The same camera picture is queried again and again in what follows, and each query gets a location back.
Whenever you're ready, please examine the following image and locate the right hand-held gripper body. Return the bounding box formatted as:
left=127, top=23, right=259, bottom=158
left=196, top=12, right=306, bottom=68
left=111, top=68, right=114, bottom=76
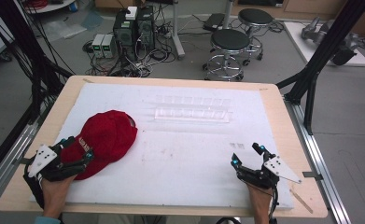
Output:
left=236, top=154, right=302, bottom=190

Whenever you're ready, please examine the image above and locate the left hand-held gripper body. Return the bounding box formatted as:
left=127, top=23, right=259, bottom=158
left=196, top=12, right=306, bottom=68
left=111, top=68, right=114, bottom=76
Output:
left=27, top=142, right=89, bottom=183

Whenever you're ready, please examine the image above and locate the red baseball cap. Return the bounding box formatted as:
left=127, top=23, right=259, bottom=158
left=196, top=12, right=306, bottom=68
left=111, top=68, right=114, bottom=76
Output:
left=60, top=109, right=139, bottom=181

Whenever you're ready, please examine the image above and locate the person's right hand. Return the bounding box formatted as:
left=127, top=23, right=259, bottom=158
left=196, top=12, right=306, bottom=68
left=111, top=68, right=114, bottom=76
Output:
left=246, top=182, right=274, bottom=218

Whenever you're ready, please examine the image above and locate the person's left hand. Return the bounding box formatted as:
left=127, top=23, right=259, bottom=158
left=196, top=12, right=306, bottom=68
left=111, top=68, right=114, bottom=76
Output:
left=40, top=174, right=77, bottom=218

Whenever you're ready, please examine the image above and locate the thin wooden stick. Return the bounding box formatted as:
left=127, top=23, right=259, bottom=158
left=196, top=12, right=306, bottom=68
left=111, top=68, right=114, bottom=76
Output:
left=289, top=188, right=315, bottom=215

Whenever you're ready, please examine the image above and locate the grey tape strip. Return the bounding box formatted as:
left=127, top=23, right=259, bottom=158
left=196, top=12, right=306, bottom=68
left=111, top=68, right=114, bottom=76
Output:
left=302, top=171, right=324, bottom=182

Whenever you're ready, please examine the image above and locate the white foam board mat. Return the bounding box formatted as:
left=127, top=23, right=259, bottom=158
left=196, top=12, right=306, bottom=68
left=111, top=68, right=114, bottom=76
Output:
left=30, top=81, right=295, bottom=211

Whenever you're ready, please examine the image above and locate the clear acrylic rack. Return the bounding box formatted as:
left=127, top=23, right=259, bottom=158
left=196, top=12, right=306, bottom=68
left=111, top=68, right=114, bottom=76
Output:
left=152, top=94, right=234, bottom=124

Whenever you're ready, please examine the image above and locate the grey power supply unit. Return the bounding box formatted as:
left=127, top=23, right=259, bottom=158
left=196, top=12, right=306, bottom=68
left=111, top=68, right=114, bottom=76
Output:
left=102, top=34, right=118, bottom=59
left=91, top=33, right=105, bottom=59

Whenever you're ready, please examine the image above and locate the black round stool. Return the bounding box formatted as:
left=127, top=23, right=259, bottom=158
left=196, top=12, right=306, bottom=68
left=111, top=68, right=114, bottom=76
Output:
left=237, top=7, right=275, bottom=67
left=202, top=28, right=252, bottom=83

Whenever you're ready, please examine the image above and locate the clear plastic sheet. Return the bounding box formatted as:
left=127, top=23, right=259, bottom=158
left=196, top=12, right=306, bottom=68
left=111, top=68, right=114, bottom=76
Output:
left=41, top=19, right=89, bottom=41

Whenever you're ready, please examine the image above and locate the white platform board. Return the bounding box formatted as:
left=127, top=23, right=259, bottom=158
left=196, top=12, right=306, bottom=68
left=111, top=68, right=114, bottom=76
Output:
left=283, top=21, right=365, bottom=68

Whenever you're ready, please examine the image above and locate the black computer tower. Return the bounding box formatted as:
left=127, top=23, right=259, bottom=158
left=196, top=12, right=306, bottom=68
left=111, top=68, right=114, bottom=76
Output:
left=135, top=5, right=156, bottom=53
left=112, top=9, right=138, bottom=62

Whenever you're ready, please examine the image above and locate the white round table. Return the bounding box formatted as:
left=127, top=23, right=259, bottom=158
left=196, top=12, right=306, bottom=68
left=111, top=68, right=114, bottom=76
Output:
left=23, top=0, right=77, bottom=15

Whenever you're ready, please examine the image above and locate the black flat case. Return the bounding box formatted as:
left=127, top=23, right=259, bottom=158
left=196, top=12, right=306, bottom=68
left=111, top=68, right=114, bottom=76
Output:
left=202, top=12, right=227, bottom=33

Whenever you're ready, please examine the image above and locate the white box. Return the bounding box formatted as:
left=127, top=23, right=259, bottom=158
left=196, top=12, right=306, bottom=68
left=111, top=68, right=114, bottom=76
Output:
left=124, top=6, right=139, bottom=21

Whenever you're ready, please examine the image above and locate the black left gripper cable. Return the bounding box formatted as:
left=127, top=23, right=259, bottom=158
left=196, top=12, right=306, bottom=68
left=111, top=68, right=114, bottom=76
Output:
left=22, top=163, right=46, bottom=210

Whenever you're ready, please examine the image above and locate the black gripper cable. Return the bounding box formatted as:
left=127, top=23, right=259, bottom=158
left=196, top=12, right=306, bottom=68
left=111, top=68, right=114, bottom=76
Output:
left=267, top=184, right=280, bottom=224
left=22, top=163, right=46, bottom=210

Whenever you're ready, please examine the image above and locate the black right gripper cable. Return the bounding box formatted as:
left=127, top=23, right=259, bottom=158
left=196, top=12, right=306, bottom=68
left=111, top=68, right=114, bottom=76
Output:
left=267, top=184, right=280, bottom=224

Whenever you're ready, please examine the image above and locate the aluminium rail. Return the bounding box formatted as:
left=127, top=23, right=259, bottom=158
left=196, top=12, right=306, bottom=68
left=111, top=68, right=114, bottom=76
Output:
left=0, top=120, right=40, bottom=209
left=283, top=94, right=354, bottom=224

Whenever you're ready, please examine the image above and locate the black metal frame stand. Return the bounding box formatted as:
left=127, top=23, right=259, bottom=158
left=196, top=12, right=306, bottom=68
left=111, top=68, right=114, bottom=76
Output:
left=0, top=0, right=76, bottom=185
left=275, top=0, right=365, bottom=136

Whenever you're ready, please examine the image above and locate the tangle of floor cables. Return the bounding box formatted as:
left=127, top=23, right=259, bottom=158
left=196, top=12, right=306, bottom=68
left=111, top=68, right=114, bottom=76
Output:
left=82, top=18, right=179, bottom=78

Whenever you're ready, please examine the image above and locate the grey metal post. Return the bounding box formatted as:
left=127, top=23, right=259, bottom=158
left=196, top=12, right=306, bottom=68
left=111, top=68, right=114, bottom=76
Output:
left=222, top=0, right=235, bottom=31

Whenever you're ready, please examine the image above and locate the grey metal post stand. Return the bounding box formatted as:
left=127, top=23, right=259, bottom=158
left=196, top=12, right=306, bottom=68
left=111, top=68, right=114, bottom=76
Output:
left=170, top=0, right=187, bottom=61

